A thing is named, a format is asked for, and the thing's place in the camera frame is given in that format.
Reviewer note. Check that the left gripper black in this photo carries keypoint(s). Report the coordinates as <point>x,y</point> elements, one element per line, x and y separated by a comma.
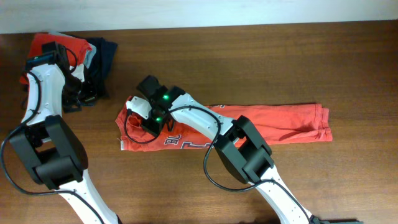
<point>91,96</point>

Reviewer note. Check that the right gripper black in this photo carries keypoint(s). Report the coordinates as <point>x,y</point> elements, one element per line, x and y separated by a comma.
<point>154,129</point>

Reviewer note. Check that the orange-red t-shirt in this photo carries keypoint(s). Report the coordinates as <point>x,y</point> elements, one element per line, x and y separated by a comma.
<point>286,124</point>

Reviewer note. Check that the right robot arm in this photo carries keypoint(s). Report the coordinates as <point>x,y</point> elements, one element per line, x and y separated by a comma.
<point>239,145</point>

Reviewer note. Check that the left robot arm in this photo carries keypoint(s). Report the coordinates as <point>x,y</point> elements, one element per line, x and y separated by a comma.
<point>49,150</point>

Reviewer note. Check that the folded dark navy garment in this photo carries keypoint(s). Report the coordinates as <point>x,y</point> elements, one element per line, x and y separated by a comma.
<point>101,65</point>

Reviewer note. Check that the folded grey shirt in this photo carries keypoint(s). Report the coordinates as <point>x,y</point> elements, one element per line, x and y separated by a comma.
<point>83,50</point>

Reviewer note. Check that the folded red-orange shirt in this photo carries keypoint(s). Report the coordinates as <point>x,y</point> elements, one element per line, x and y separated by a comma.
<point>36,50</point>

